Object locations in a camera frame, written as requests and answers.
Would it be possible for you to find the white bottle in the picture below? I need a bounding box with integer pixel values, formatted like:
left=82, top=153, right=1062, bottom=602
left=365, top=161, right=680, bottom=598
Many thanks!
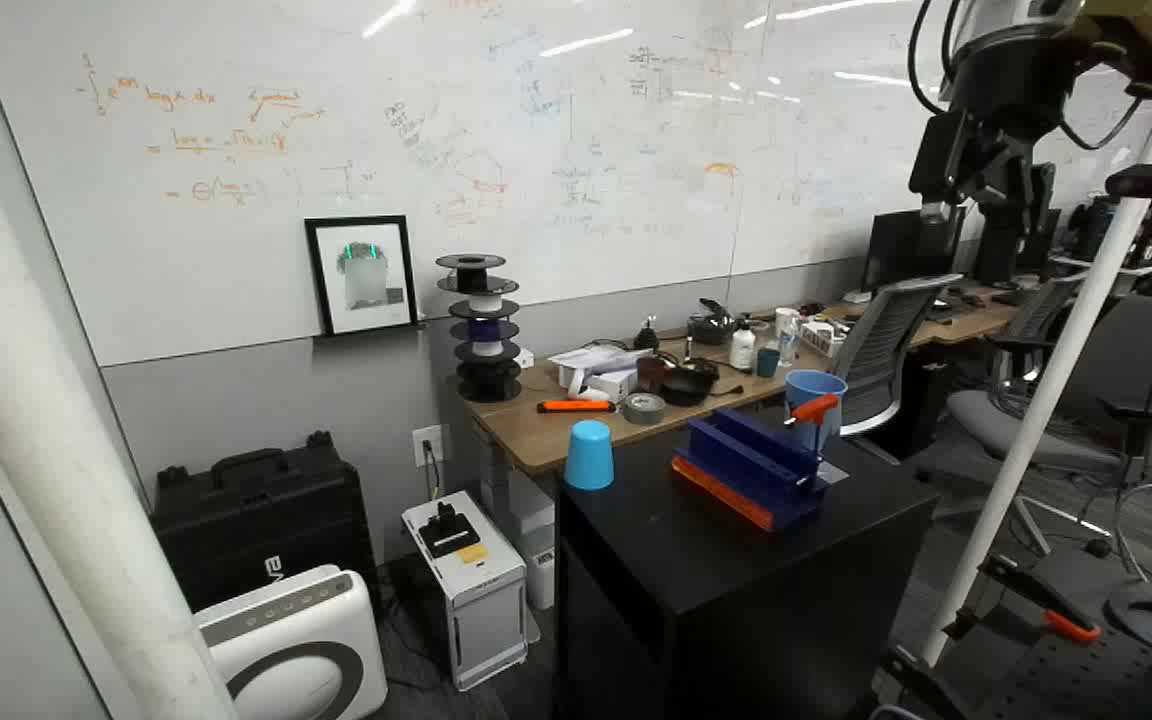
left=728, top=330, right=756, bottom=371

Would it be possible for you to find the blue upright cup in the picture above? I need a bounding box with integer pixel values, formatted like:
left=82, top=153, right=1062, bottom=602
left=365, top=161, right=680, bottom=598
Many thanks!
left=783, top=370, right=849, bottom=453

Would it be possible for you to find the white tripod pole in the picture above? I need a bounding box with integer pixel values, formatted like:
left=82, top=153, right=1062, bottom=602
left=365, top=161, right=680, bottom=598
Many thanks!
left=917, top=202, right=1150, bottom=663

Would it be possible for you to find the wooden desk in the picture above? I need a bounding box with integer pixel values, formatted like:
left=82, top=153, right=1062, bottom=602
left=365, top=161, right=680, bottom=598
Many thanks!
left=469, top=290, right=1015, bottom=476

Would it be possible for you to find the black cabinet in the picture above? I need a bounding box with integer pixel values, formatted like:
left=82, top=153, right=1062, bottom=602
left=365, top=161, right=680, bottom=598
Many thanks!
left=553, top=442, right=932, bottom=720

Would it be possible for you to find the white box unit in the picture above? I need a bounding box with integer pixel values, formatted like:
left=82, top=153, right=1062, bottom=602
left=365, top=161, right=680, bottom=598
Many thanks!
left=399, top=492, right=529, bottom=691

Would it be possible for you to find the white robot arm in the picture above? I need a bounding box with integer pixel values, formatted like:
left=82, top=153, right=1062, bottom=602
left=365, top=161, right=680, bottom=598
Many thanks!
left=908, top=0, right=1152, bottom=210

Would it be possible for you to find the white foreground pole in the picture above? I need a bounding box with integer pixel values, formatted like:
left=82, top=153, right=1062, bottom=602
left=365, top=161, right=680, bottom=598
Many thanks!
left=0, top=203, right=236, bottom=720

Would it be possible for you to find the grey office chair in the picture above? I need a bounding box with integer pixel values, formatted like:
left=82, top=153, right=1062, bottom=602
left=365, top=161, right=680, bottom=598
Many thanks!
left=941, top=273, right=1128, bottom=563
left=831, top=273, right=957, bottom=442

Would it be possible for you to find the black hard case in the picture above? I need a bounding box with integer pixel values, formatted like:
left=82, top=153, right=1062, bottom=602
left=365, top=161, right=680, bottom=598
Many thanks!
left=152, top=434, right=386, bottom=608

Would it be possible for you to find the grey tape roll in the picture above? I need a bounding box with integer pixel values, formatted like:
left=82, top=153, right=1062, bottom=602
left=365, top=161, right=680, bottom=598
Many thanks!
left=619, top=394, right=667, bottom=424

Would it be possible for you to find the stack of filament spools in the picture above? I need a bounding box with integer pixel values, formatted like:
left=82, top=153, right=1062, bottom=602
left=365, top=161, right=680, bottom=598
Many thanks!
left=436, top=251, right=521, bottom=404

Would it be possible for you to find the blue and orange rack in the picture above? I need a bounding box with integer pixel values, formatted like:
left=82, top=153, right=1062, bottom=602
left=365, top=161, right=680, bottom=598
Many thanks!
left=667, top=407, right=825, bottom=538

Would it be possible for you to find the orange utility knife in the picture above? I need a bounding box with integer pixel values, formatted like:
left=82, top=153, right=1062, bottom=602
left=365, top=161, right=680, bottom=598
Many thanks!
left=538, top=397, right=616, bottom=416

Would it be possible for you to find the white box on desk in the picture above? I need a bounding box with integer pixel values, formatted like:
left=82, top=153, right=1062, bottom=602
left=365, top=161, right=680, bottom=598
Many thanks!
left=553, top=344, right=642, bottom=397

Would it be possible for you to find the framed portrait picture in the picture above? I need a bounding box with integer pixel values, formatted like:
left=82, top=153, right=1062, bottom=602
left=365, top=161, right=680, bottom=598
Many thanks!
left=305, top=216, right=416, bottom=337

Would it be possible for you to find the wall power outlet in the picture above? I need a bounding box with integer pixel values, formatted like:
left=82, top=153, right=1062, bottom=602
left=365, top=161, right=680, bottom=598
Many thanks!
left=411, top=424, right=445, bottom=467

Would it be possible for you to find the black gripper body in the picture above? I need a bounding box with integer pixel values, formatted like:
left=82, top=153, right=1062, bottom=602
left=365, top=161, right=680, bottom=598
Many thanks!
left=908, top=112, right=1032, bottom=210

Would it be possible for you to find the white air purifier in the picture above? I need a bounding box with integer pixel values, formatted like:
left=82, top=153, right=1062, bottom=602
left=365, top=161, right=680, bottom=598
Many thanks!
left=195, top=563, right=388, bottom=720

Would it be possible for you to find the light blue inverted cup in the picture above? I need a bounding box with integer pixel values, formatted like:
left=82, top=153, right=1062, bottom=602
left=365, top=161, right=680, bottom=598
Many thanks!
left=564, top=422, right=616, bottom=492

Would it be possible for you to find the orange black clamp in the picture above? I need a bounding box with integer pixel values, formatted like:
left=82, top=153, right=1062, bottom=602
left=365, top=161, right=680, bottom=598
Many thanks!
left=948, top=555, right=1104, bottom=644

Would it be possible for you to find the orange handled tool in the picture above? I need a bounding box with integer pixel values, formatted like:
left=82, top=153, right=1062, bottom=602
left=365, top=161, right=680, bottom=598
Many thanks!
left=783, top=394, right=839, bottom=427

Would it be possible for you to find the black bowl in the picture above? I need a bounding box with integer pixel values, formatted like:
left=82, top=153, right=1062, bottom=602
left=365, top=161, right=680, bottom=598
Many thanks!
left=661, top=365, right=719, bottom=407

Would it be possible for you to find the black computer monitor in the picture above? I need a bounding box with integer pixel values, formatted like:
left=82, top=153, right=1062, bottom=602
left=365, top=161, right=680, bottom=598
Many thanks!
left=864, top=212, right=957, bottom=290

